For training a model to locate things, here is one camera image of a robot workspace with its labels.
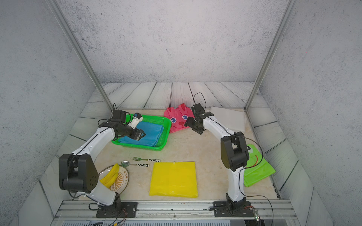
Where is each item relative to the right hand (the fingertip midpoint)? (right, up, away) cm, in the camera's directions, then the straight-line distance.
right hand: (190, 126), depth 95 cm
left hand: (-31, -3, -6) cm, 31 cm away
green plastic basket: (-18, +3, +9) cm, 20 cm away
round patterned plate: (-40, -32, -13) cm, 53 cm away
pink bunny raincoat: (-9, +6, +19) cm, 22 cm away
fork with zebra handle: (-33, -21, -4) cm, 39 cm away
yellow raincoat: (-10, -30, -13) cm, 34 cm away
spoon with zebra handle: (-40, -23, -7) cm, 46 cm away
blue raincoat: (-27, -5, +10) cm, 29 cm away
